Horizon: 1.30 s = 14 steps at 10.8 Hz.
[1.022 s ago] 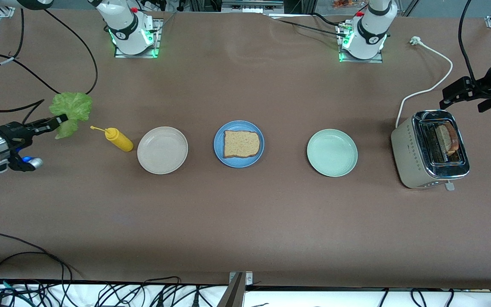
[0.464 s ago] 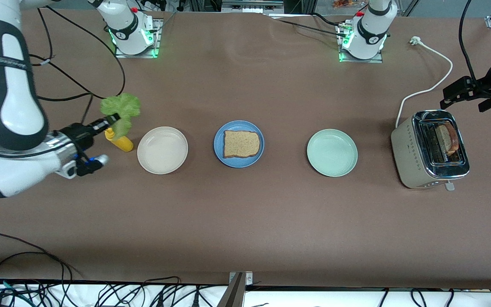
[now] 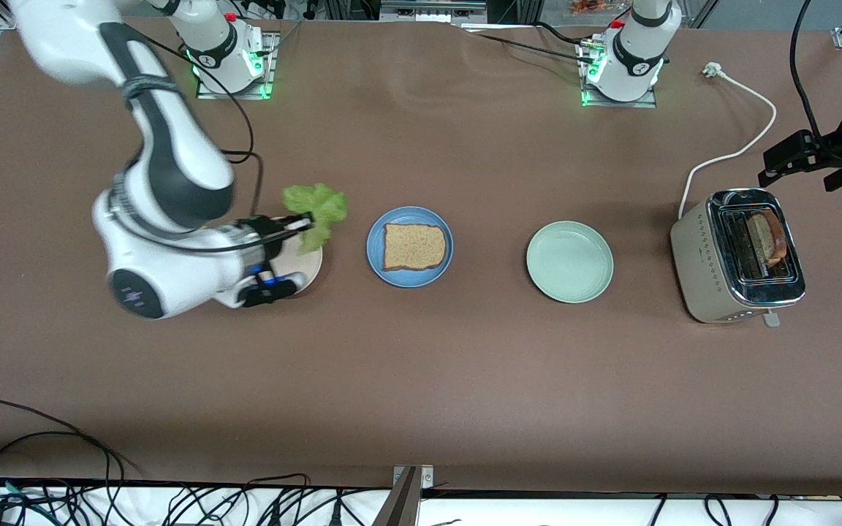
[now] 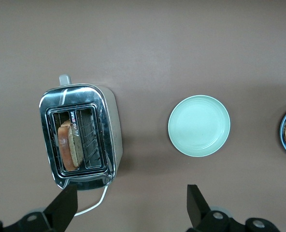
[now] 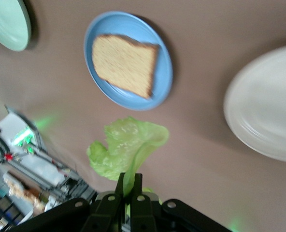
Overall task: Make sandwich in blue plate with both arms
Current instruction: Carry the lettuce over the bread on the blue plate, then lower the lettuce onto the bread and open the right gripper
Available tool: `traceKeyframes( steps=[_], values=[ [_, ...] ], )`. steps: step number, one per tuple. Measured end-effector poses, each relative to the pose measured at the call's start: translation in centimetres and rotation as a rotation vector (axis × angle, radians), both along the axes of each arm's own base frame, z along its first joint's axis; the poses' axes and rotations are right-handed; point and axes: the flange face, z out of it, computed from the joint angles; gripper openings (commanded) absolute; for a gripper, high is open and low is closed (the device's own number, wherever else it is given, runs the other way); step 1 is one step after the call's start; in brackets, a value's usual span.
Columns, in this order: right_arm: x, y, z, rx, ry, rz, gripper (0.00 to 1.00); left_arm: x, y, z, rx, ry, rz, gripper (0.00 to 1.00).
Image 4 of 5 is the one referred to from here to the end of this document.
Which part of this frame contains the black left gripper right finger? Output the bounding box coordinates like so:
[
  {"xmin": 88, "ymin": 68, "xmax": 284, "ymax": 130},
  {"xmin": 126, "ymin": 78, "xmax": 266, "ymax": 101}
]
[{"xmin": 186, "ymin": 185, "xmax": 283, "ymax": 232}]

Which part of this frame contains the mint green round plate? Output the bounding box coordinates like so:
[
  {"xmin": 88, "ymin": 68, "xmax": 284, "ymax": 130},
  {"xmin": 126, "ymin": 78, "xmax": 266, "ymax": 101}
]
[{"xmin": 168, "ymin": 94, "xmax": 231, "ymax": 158}]

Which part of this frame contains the silver two-slot toaster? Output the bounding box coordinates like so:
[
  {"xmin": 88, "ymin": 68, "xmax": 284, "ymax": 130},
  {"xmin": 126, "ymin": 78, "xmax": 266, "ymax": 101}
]
[{"xmin": 38, "ymin": 74, "xmax": 123, "ymax": 191}]

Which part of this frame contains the white toaster power cord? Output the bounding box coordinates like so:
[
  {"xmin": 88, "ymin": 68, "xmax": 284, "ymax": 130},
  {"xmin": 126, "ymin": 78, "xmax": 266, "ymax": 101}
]
[{"xmin": 74, "ymin": 185, "xmax": 109, "ymax": 217}]

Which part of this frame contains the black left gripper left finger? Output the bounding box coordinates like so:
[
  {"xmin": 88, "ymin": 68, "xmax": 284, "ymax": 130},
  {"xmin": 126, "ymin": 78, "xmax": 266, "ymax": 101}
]
[{"xmin": 0, "ymin": 185, "xmax": 78, "ymax": 232}]

